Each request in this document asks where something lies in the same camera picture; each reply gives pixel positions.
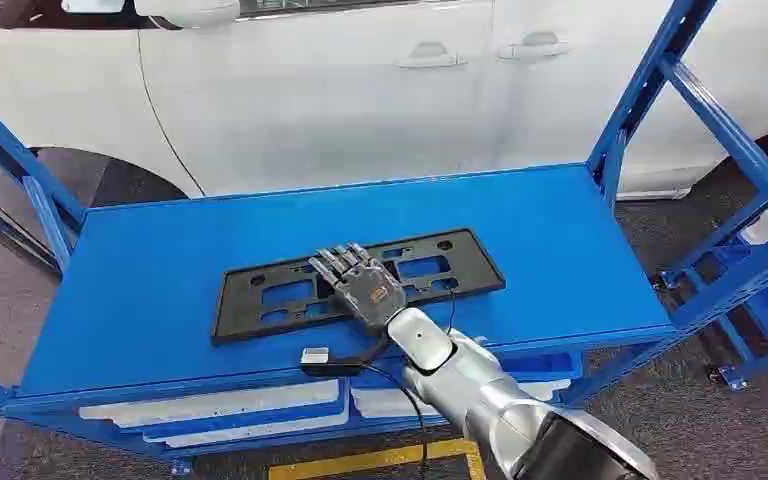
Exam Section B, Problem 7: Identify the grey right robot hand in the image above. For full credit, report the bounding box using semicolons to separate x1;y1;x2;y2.
308;242;409;331

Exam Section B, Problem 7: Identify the black plastic licence plate frame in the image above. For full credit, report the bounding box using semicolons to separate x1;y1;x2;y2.
210;227;507;347

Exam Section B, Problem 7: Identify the yellow floor tape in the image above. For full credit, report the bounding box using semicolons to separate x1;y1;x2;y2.
267;439;487;480

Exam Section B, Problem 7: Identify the white car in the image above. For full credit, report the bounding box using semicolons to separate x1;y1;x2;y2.
0;0;768;266

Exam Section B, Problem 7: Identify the thin white foam block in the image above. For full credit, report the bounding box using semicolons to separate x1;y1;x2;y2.
142;409;353;450

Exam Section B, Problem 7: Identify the blue metal shelf rack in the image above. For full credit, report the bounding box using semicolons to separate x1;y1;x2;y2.
0;0;768;465

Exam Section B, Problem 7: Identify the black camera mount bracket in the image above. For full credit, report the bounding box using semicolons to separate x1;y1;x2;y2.
300;334;393;380

